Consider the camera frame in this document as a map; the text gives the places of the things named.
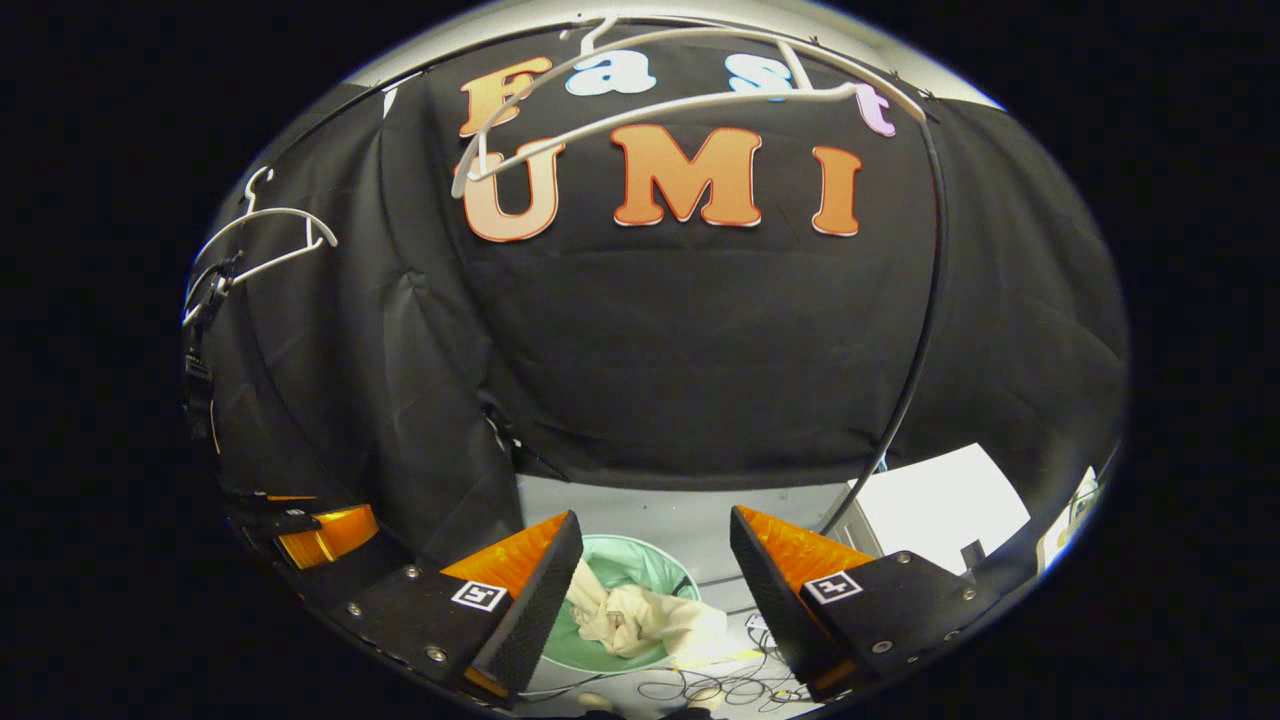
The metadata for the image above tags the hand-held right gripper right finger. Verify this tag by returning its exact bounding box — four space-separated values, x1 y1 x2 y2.
728 505 1001 706

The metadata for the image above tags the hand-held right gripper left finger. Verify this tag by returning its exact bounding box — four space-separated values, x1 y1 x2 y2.
300 510 586 711

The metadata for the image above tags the cream shirt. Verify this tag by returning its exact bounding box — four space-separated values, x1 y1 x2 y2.
565 558 729 669

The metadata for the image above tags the green laundry hamper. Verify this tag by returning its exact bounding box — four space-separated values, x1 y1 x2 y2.
540 535 703 673

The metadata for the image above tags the white plastic hanger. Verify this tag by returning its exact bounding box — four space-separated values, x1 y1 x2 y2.
450 15 926 199
183 165 339 326

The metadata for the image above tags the white board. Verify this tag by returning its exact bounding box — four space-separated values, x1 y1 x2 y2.
855 443 1031 576

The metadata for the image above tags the black backdrop cloth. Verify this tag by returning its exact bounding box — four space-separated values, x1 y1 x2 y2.
183 20 1131 591

